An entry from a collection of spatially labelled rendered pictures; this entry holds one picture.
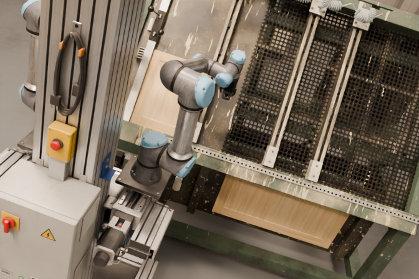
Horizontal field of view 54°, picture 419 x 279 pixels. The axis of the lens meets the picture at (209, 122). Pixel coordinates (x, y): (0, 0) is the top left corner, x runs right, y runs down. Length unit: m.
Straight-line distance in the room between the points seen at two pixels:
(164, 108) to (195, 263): 1.15
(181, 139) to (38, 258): 0.71
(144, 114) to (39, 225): 1.22
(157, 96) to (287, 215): 1.26
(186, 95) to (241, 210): 1.63
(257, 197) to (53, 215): 1.75
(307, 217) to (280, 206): 0.21
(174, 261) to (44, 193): 1.62
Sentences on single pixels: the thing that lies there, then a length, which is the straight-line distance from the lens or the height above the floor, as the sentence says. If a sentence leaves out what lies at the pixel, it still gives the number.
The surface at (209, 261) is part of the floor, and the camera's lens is 3.14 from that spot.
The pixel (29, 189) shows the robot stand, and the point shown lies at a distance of 1.63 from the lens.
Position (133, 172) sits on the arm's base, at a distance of 2.00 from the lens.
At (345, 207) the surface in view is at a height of 0.84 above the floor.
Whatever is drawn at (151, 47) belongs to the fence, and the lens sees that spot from 2.65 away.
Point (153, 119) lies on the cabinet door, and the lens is 2.60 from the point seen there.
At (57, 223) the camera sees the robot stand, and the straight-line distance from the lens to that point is 1.55.
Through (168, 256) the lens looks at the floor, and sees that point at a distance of 3.08.
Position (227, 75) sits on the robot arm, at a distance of 1.94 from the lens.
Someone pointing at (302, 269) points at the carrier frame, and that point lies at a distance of 3.16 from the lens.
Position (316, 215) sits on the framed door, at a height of 0.51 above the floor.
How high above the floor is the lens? 2.37
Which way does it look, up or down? 32 degrees down
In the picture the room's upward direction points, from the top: 18 degrees clockwise
